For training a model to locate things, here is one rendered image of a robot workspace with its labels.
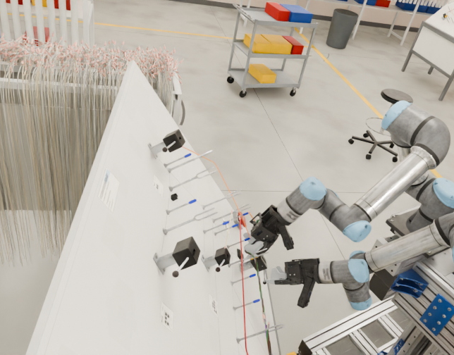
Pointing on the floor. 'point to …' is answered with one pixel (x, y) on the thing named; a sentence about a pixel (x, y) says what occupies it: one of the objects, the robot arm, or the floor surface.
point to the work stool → (393, 96)
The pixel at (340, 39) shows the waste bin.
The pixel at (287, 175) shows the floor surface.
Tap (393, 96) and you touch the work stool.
